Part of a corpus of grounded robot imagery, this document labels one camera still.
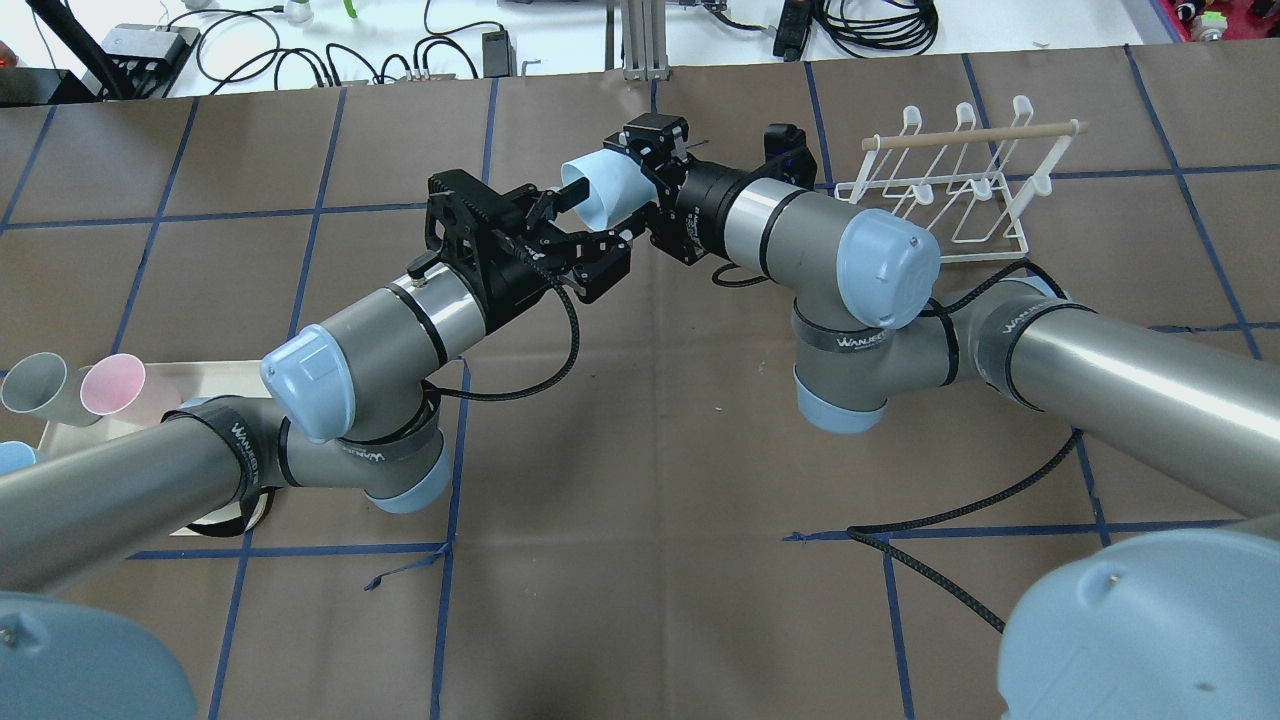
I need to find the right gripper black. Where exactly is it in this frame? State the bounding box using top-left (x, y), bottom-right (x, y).
top-left (590, 113), bottom-right (817, 265)

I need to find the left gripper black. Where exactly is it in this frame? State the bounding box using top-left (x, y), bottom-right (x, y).
top-left (425, 170), bottom-right (634, 333)

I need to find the light blue cup front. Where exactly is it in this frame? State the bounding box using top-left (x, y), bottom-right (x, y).
top-left (559, 149), bottom-right (657, 231)

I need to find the light blue cup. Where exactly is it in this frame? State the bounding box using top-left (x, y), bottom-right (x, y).
top-left (0, 439), bottom-right (44, 475)
top-left (559, 149), bottom-right (657, 231)

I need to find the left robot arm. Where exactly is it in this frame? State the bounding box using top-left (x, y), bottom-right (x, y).
top-left (1, 170), bottom-right (652, 719)

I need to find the pink plastic cup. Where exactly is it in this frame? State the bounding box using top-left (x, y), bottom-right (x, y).
top-left (79, 354), bottom-right (183, 427)

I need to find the grey plastic cup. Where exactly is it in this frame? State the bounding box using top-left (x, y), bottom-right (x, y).
top-left (1, 352), bottom-right (101, 427)

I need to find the light blue cup back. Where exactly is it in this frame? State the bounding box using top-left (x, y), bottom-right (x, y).
top-left (0, 439), bottom-right (44, 475)

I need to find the black power adapter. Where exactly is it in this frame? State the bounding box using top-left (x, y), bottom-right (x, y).
top-left (481, 29), bottom-right (515, 78)

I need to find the cream plastic tray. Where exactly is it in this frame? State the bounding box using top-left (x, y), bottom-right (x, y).
top-left (38, 360), bottom-right (271, 536)

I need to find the red parts tray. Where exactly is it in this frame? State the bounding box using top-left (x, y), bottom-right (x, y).
top-left (1158, 1), bottom-right (1279, 42)

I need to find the aluminium frame post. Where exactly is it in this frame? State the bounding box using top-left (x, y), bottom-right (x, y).
top-left (620, 0), bottom-right (669, 81)

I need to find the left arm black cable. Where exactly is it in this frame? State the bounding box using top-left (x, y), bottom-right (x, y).
top-left (419, 250), bottom-right (582, 404)

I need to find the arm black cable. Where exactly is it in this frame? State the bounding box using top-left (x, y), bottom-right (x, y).
top-left (710, 258), bottom-right (1085, 635)
top-left (419, 250), bottom-right (582, 404)

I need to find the coiled black cable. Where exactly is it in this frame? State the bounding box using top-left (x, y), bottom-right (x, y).
top-left (812, 0), bottom-right (941, 58)

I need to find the white wire cup rack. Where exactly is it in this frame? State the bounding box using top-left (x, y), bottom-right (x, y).
top-left (835, 95), bottom-right (1091, 264)

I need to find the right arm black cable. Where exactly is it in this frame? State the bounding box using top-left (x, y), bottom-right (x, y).
top-left (710, 258), bottom-right (1085, 635)

